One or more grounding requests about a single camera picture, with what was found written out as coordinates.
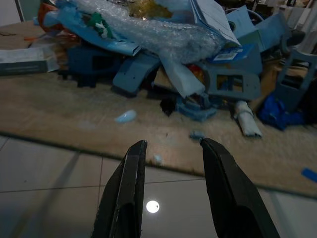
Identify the grey-blue foam ladder frame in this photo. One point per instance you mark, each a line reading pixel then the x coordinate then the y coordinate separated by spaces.
pixel 289 86

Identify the blue foam frame with window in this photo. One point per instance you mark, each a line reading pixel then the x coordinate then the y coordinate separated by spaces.
pixel 247 84

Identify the blue foam panel with holes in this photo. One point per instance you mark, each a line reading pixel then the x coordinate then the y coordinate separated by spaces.
pixel 133 74

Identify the beige rug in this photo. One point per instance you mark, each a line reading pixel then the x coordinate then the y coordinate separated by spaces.
pixel 62 111

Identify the blue foam base piece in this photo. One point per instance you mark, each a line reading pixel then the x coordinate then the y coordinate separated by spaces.
pixel 195 110

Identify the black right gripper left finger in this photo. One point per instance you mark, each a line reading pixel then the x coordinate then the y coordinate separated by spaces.
pixel 123 193

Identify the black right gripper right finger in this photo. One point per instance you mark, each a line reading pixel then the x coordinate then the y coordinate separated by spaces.
pixel 232 196

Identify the tiny white foam scrap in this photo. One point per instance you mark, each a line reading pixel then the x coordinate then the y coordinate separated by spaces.
pixel 158 159

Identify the dark blue foam block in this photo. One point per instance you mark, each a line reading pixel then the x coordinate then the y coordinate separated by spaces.
pixel 84 64

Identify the small blue foam scrap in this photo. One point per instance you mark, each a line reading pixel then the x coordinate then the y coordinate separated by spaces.
pixel 196 134

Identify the grey-green flat box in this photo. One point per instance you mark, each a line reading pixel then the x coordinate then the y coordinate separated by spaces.
pixel 22 67

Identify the white rolled paper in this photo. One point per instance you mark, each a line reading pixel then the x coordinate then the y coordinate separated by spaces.
pixel 248 124

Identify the blue box with label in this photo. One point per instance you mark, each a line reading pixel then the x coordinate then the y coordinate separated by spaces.
pixel 235 55

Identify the blue paper sheets stack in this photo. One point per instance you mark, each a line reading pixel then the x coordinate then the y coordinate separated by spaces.
pixel 213 17

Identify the dark blue plastic bag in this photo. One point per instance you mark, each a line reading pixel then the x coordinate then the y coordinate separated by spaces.
pixel 275 112

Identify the black scrap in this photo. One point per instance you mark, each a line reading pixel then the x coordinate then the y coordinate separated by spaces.
pixel 167 106

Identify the pale blue long foam sheet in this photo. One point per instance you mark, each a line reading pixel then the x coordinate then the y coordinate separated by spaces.
pixel 183 79

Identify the blue tape strip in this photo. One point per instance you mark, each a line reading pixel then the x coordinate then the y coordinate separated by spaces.
pixel 310 173

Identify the clear bubble wrap sheet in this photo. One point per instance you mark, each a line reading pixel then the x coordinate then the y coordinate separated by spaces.
pixel 161 37

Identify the blue foam box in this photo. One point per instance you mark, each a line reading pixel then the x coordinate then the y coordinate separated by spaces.
pixel 245 27

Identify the pale blue foam scrap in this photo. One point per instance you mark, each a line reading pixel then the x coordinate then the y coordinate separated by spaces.
pixel 126 116

